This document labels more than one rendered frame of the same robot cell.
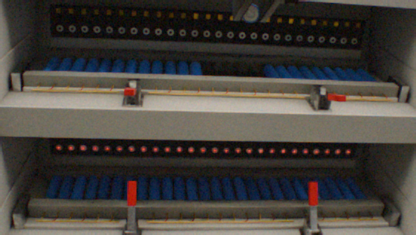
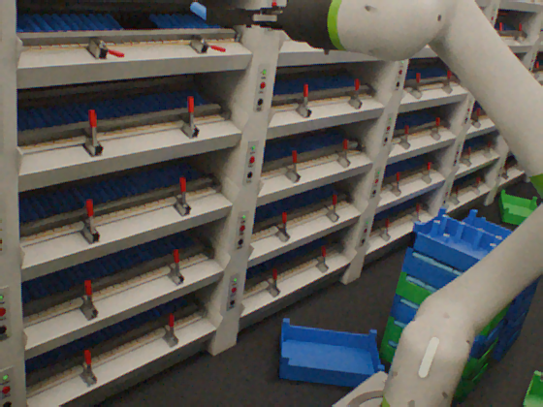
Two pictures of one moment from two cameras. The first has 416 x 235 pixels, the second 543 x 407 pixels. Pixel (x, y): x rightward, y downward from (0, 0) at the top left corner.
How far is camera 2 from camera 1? 0.85 m
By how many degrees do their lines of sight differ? 48
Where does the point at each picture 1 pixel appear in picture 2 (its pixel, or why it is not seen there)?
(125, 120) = (97, 70)
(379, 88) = (226, 34)
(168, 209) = (104, 126)
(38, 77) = (27, 40)
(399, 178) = (229, 89)
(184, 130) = (129, 72)
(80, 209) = (48, 135)
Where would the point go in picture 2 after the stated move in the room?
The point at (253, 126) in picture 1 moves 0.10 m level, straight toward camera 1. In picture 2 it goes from (167, 66) to (190, 78)
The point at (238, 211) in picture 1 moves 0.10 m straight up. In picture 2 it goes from (143, 121) to (146, 78)
